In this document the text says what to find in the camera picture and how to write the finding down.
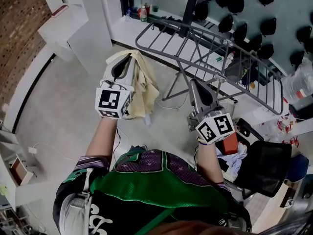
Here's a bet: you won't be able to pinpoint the black mesh office chair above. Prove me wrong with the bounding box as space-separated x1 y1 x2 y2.
217 117 293 198

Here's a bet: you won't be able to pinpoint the grey shoulder strap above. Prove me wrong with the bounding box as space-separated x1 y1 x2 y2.
227 211 246 230
61 167 93 235

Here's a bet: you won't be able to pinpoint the grey metal drying rack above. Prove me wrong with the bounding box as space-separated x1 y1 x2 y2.
135 18 285 117

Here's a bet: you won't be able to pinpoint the white side cabinet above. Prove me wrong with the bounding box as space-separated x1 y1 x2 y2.
0 123 47 211

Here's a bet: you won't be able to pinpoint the black window frame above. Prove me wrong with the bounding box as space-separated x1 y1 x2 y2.
118 0 216 38

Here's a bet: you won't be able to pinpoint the person's right forearm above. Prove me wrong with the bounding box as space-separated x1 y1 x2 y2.
197 141 225 185

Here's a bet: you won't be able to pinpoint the white plastic bottle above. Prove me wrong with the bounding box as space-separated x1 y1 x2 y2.
224 51 236 70

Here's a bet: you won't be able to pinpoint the red book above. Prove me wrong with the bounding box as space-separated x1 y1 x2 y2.
50 5 69 19

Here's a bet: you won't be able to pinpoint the blue chair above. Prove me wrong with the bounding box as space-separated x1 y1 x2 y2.
285 153 310 184

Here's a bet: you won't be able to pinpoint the white floor cable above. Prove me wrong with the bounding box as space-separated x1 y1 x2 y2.
156 94 187 110

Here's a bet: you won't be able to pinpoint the cream yellow clothes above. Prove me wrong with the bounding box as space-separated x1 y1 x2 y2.
105 49 160 120

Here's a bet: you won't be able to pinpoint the white crumpled cloth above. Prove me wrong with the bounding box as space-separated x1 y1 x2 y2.
217 142 248 181

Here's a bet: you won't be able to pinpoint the cluster of red clips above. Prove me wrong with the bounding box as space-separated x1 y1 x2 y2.
275 116 301 148

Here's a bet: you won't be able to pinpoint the white shelf cabinet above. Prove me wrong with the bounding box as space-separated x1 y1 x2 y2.
38 0 114 64

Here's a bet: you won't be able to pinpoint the person's left forearm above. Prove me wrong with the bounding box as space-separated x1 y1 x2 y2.
85 117 118 159

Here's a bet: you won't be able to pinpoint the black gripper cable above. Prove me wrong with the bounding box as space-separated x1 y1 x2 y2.
113 128 122 162
194 145 201 169

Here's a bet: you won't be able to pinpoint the pale wall board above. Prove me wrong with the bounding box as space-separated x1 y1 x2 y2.
195 0 313 83

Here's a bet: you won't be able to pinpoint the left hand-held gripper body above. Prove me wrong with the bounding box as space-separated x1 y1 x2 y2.
94 79 135 119

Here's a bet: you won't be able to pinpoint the red box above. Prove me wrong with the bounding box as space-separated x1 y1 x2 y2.
217 131 239 156

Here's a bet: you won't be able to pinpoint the person's green purple jersey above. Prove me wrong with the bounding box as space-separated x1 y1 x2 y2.
52 148 253 235

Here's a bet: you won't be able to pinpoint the black phone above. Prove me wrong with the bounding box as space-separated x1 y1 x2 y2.
219 159 230 173

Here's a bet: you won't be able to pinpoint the large clear water jug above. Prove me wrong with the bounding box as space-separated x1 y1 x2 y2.
281 57 313 105

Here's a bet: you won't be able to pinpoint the green label drink bottle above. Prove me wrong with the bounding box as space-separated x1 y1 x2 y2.
138 5 149 24

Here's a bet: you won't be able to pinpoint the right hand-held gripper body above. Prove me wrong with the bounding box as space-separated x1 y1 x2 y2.
187 105 236 145

